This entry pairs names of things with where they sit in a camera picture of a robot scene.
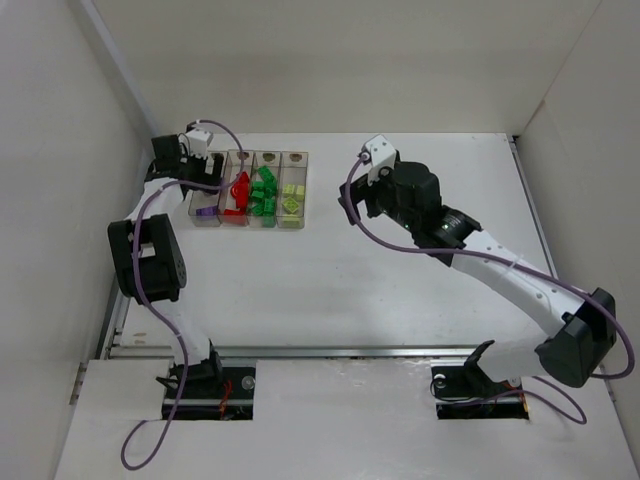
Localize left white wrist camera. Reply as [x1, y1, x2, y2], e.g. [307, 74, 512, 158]
[185, 127, 213, 159]

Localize green long lego brick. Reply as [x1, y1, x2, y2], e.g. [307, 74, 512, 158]
[250, 182, 266, 202]

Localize red cylinder lego brick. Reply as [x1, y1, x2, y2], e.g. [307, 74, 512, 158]
[235, 196, 249, 210]

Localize purple cable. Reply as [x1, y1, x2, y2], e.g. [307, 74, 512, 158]
[121, 119, 247, 472]
[341, 152, 636, 426]

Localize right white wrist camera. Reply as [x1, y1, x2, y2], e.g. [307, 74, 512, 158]
[361, 134, 397, 185]

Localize red round lego piece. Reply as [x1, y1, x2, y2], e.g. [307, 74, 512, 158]
[231, 183, 250, 200]

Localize green lego brick tall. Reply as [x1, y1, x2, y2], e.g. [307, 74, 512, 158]
[250, 202, 264, 216]

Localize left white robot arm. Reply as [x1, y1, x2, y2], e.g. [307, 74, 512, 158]
[107, 128, 224, 392]

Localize clear container far left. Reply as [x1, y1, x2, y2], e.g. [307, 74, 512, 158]
[188, 151, 227, 227]

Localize purple lego brick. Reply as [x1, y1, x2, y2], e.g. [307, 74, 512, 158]
[196, 206, 217, 219]

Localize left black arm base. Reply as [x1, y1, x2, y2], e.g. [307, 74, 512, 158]
[174, 366, 256, 421]

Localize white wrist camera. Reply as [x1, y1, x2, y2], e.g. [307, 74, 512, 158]
[185, 127, 213, 159]
[361, 134, 397, 185]

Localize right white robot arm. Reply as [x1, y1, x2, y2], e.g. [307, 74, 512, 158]
[339, 161, 617, 388]

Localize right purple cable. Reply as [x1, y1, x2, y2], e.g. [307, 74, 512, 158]
[341, 152, 636, 426]

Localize clear container far right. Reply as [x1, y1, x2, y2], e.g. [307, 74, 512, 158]
[276, 151, 309, 229]

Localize clear container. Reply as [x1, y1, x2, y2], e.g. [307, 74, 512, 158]
[276, 151, 309, 229]
[218, 150, 254, 227]
[188, 151, 227, 227]
[248, 151, 281, 228]

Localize green lettered lego brick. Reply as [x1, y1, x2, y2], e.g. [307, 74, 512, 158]
[264, 185, 278, 199]

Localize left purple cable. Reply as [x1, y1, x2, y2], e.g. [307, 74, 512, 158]
[121, 119, 247, 472]

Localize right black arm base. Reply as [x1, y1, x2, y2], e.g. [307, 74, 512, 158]
[429, 364, 529, 420]

